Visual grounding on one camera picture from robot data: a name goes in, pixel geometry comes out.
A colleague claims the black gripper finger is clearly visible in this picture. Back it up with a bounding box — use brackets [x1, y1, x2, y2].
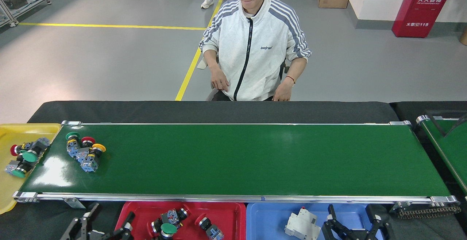
[365, 204, 395, 240]
[60, 203, 103, 240]
[321, 204, 354, 240]
[102, 212, 135, 240]

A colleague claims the red mushroom push button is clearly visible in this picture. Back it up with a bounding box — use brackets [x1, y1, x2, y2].
[147, 220, 163, 239]
[10, 142, 34, 157]

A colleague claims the white circuit breaker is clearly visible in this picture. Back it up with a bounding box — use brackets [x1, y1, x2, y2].
[285, 207, 321, 240]

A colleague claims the green push button switch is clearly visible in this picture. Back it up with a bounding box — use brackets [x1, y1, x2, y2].
[159, 222, 178, 240]
[65, 132, 81, 159]

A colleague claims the red push button switch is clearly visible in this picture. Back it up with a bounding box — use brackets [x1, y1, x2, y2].
[75, 136, 96, 162]
[194, 213, 225, 240]
[162, 207, 190, 229]

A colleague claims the yellow push button switch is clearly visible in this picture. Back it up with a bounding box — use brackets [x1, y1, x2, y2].
[80, 143, 107, 173]

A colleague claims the green mushroom push button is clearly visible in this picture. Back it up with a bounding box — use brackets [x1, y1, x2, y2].
[22, 138, 51, 163]
[4, 160, 32, 179]

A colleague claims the red plastic tray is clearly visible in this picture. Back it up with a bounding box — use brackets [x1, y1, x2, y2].
[115, 201, 246, 240]

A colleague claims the blue plastic tray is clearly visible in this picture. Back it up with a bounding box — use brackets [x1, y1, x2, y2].
[246, 202, 385, 240]

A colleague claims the green conveyor belt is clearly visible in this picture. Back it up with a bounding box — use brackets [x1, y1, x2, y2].
[416, 115, 467, 197]
[13, 120, 461, 209]

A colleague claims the yellow plastic tray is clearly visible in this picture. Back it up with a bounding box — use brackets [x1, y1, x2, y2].
[0, 123, 62, 215]

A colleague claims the person's left hand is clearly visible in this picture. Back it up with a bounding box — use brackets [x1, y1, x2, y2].
[273, 80, 294, 102]

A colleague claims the person's right hand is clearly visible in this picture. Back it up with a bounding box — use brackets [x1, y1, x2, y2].
[211, 69, 230, 92]

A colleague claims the grey office chair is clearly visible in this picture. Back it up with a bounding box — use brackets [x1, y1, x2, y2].
[197, 56, 287, 101]

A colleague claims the potted plant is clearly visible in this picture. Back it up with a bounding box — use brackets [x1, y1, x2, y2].
[459, 0, 467, 46]

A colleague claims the red fire extinguisher cabinet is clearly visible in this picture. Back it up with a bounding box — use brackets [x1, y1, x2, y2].
[392, 0, 455, 38]

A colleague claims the black equipment case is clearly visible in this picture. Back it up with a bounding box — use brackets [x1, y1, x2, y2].
[0, 0, 29, 10]

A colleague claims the metal drive chain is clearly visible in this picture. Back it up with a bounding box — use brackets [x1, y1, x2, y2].
[396, 205, 461, 219]

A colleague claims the black cable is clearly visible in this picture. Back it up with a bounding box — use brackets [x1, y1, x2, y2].
[425, 111, 467, 138]

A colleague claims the silver metal frame rack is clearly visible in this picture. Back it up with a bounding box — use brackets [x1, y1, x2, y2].
[0, 0, 51, 28]

